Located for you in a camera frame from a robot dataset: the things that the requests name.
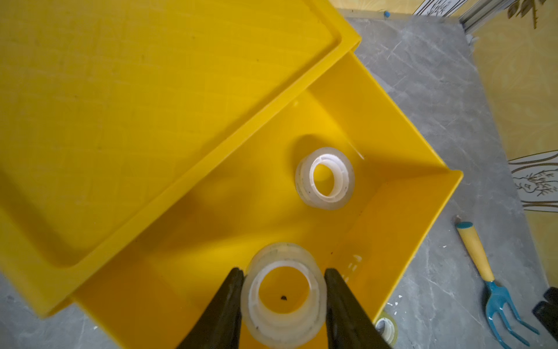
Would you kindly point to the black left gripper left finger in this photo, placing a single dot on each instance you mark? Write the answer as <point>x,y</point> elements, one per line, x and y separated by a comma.
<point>220,324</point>

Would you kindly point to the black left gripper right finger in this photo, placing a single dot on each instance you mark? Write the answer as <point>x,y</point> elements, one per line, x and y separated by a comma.
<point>348,325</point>

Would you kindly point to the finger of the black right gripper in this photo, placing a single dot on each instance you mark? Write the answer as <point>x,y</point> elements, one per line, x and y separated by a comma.
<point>547,312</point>

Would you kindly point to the yellow tape roll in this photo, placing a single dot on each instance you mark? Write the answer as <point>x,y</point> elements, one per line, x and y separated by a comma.
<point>387,327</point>

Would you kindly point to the clear tape roll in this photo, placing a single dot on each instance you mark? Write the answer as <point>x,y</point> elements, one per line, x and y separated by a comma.
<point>325,179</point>
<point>295,328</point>

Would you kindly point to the yellow plastic drawer cabinet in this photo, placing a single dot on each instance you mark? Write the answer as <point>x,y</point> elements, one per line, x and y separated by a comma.
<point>111,111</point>

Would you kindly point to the yellow top drawer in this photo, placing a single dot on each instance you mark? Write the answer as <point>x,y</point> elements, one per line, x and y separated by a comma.
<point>153,292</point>

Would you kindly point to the blue hand rake yellow handle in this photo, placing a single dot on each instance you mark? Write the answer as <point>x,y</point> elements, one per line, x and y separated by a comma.
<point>498,296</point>

